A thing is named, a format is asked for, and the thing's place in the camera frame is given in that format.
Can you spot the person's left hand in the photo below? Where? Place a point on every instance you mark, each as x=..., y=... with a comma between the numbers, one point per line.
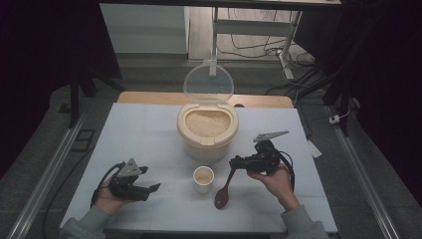
x=111, y=202

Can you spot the person's right hand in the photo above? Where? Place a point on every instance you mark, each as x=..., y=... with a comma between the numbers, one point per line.
x=277, y=187

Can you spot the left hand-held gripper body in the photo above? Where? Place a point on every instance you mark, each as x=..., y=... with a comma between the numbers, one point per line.
x=127, y=191

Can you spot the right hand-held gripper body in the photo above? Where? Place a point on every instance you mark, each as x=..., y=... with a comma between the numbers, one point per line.
x=265, y=159

